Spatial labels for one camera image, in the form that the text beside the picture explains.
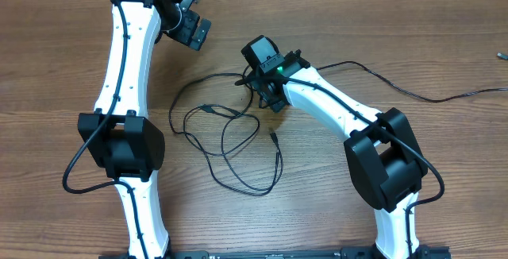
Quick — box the black cable pulled free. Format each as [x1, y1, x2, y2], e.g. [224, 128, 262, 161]
[311, 53, 507, 106]

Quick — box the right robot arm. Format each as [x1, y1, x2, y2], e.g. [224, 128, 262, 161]
[241, 35, 429, 258]

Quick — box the black cable bundle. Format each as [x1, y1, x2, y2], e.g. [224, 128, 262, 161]
[168, 72, 284, 197]

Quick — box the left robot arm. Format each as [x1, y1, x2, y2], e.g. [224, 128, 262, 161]
[76, 0, 211, 258]

